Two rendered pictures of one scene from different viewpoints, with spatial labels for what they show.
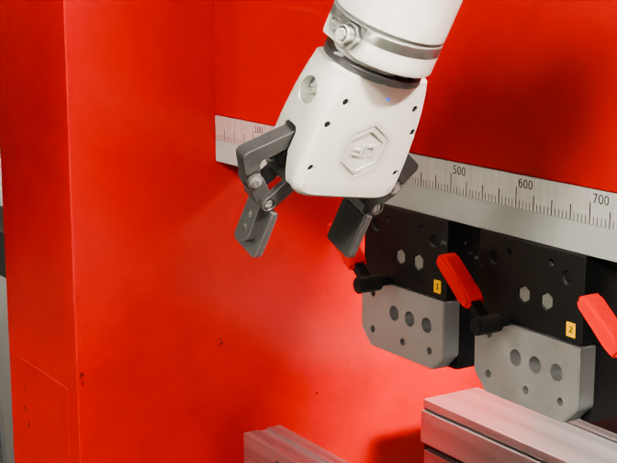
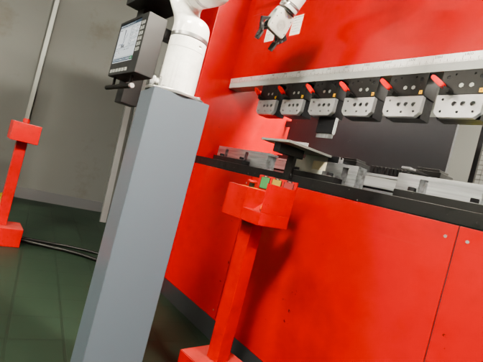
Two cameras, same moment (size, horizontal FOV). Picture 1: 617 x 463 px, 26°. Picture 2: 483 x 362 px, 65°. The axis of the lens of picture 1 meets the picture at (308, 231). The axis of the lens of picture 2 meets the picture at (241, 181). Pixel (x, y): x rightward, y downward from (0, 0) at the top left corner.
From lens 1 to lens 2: 101 cm
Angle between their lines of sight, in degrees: 12
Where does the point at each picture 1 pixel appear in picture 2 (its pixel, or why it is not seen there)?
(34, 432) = not seen: hidden behind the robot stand
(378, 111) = (285, 18)
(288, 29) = (254, 57)
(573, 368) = (301, 103)
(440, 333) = (274, 105)
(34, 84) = not seen: hidden behind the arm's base
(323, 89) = (278, 9)
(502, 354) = (287, 105)
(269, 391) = (225, 143)
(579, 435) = not seen: hidden behind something
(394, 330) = (263, 108)
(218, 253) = (223, 107)
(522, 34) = (304, 45)
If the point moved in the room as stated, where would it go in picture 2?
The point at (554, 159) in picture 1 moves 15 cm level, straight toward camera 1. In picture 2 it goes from (305, 66) to (307, 55)
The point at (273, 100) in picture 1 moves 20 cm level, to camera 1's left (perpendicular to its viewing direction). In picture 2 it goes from (246, 72) to (213, 62)
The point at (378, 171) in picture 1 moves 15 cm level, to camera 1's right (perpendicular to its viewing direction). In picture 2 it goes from (282, 31) to (315, 42)
